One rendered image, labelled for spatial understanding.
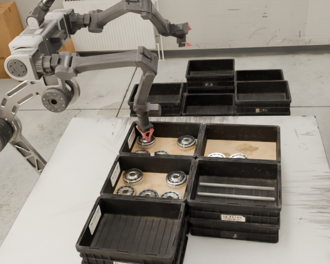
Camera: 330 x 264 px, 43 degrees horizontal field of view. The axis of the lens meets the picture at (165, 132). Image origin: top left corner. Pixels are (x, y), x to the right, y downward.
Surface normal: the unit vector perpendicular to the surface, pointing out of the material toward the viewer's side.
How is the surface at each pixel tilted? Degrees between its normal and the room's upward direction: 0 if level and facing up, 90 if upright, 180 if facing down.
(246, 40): 90
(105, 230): 0
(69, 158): 0
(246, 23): 90
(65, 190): 0
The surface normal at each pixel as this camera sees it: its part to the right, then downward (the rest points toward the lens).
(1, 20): -0.03, 0.58
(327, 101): -0.10, -0.81
